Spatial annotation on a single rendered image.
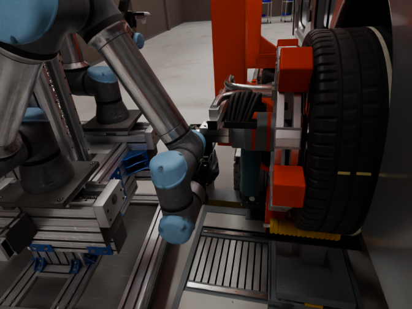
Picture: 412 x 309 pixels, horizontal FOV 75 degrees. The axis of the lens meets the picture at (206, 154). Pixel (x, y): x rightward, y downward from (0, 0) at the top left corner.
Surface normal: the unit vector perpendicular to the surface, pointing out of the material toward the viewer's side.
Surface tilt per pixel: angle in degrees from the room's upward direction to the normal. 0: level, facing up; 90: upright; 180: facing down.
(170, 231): 90
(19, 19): 84
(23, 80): 126
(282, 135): 45
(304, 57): 35
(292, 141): 90
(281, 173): 0
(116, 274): 0
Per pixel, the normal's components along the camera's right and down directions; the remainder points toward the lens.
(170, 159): -0.15, -0.86
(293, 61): -0.18, -0.42
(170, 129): 0.11, 0.33
